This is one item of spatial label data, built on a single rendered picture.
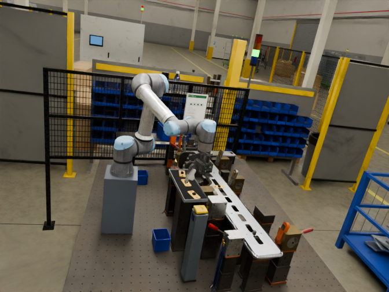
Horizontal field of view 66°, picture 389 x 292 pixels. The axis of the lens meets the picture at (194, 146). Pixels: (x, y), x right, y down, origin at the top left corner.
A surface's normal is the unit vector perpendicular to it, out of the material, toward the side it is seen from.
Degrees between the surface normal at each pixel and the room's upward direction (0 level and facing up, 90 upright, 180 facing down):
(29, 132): 90
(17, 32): 90
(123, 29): 90
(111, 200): 90
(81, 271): 0
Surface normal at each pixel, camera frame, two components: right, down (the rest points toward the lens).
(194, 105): 0.30, 0.38
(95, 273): 0.15, -0.92
